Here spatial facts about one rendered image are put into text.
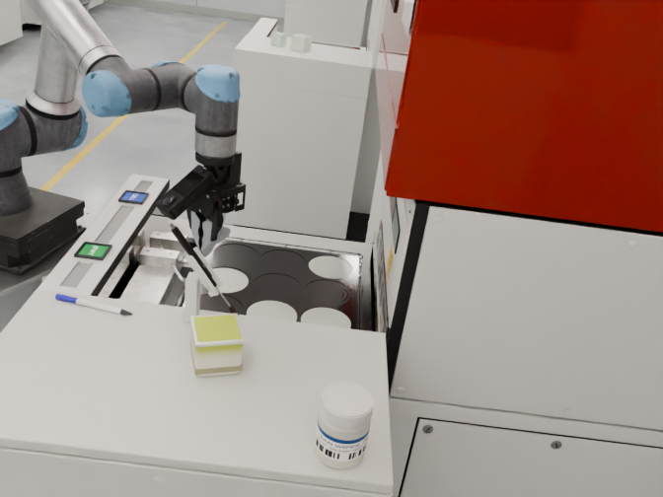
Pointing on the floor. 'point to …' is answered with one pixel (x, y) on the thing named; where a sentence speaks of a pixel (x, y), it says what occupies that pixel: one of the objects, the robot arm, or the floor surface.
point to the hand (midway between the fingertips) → (201, 250)
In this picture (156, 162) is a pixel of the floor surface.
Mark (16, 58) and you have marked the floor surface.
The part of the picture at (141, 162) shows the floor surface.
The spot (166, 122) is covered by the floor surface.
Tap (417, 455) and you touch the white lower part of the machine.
